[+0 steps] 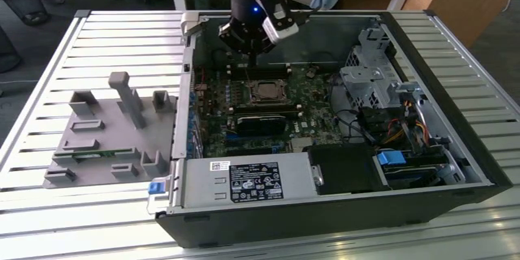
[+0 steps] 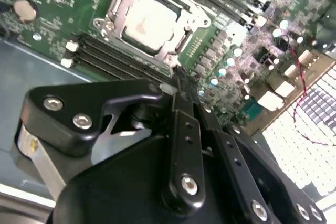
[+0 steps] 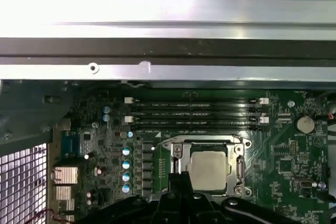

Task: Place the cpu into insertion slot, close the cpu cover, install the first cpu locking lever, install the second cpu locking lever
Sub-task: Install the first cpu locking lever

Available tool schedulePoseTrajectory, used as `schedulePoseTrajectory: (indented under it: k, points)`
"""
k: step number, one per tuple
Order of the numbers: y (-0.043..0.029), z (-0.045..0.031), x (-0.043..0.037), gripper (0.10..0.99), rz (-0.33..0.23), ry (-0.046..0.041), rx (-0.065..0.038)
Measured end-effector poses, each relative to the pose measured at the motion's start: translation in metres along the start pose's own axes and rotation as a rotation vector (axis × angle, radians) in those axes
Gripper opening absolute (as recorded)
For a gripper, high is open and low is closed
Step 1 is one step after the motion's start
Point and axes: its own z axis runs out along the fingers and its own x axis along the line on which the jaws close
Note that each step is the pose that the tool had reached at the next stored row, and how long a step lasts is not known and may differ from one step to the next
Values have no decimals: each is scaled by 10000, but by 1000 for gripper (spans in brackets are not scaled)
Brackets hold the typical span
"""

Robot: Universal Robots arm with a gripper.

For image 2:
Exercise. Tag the metal socket cover frame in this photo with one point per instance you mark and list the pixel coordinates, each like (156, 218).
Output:
(119, 9)

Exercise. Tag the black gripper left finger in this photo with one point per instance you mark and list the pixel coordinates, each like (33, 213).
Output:
(65, 121)

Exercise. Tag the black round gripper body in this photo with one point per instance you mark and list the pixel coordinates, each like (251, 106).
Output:
(118, 187)

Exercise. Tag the silver square CPU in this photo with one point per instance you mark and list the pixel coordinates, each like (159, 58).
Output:
(149, 22)

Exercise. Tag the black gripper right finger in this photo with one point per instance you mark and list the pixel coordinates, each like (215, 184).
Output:
(236, 174)

